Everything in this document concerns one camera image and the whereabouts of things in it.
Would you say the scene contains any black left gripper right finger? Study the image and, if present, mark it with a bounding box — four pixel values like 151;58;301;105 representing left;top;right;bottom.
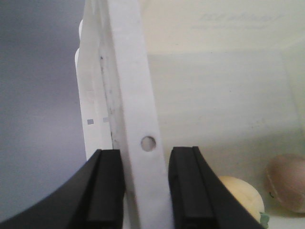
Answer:
168;146;262;229

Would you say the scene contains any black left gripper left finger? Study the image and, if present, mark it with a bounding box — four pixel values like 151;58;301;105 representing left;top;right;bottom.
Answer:
0;149;125;229

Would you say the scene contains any yellow plush ball toy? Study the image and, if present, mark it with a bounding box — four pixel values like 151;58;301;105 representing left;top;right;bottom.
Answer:
218;176;270;229

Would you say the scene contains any pinkish grey plush ball toy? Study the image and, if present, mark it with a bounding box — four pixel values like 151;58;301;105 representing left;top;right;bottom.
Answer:
264;154;305;214

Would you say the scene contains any white plastic tote box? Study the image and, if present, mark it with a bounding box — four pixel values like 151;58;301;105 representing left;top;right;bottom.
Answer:
75;0;305;229

